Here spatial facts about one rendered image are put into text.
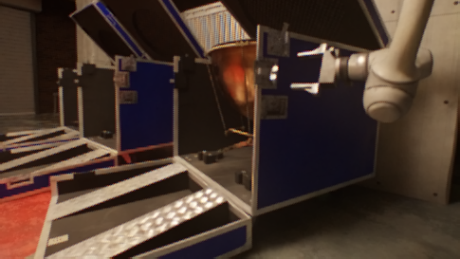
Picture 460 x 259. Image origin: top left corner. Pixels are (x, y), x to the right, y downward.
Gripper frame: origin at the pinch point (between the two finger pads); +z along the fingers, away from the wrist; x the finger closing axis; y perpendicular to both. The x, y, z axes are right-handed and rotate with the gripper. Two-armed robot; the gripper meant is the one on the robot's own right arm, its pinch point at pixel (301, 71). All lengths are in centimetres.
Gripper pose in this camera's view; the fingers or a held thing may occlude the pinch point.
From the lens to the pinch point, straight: 93.4
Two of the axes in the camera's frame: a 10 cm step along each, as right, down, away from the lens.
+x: -2.7, 9.3, -2.6
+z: -7.8, -0.5, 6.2
